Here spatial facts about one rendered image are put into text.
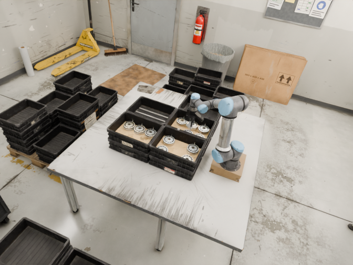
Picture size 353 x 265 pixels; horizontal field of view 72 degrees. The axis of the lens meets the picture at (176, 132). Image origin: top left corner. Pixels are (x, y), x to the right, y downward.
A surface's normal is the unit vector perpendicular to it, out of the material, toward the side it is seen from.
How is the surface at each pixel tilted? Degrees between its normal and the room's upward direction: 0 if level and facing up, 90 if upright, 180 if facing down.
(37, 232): 0
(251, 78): 76
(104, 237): 0
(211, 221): 0
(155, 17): 90
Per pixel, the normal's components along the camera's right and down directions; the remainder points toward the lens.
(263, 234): 0.11, -0.75
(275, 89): -0.32, 0.36
